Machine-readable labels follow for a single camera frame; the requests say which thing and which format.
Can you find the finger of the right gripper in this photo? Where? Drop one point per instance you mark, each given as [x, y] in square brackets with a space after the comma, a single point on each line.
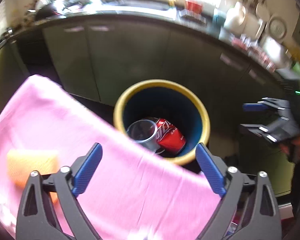
[266, 104]
[281, 130]

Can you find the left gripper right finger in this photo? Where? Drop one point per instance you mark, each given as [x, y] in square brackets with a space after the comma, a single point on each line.
[248, 208]

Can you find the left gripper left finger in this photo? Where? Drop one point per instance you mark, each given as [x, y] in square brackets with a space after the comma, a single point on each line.
[37, 218]

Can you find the orange foam fruit net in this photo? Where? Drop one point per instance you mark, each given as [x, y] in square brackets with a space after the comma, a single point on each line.
[20, 163]

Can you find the yellow rimmed trash bin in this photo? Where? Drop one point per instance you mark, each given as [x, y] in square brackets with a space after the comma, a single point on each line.
[168, 100]

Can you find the dark kitchen base cabinets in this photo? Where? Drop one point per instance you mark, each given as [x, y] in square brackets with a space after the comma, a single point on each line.
[98, 58]

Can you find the person's right hand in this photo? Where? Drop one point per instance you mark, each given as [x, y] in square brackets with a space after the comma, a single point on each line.
[291, 147]

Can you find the white rice cooker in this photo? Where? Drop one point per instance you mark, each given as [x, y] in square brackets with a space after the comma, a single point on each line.
[277, 53]

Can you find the white plastic jug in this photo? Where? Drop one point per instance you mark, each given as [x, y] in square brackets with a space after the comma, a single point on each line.
[236, 19]

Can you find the pink floral tablecloth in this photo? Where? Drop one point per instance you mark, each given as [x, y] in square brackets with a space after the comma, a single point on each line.
[132, 192]

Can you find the red cola can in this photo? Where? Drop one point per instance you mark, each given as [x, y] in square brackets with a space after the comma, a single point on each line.
[169, 138]

